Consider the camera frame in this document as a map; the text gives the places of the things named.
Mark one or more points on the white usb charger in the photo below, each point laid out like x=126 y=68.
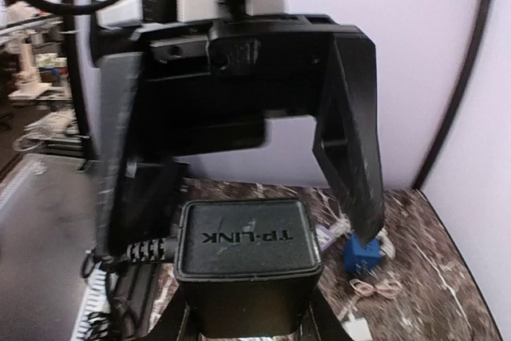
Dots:
x=358 y=329

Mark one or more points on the white slotted cable duct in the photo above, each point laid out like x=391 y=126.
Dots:
x=93 y=300

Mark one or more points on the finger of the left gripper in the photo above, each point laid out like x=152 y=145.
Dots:
x=138 y=188
x=346 y=134

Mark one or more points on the purple power strip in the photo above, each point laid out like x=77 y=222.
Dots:
x=325 y=237

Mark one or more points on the black power adapter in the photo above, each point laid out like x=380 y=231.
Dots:
x=247 y=268

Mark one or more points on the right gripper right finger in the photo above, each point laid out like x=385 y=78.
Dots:
x=320 y=323

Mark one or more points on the dark blue cube adapter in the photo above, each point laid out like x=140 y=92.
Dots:
x=358 y=258

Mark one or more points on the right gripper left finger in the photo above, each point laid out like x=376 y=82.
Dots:
x=174 y=323

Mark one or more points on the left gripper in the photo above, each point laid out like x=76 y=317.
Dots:
x=212 y=83

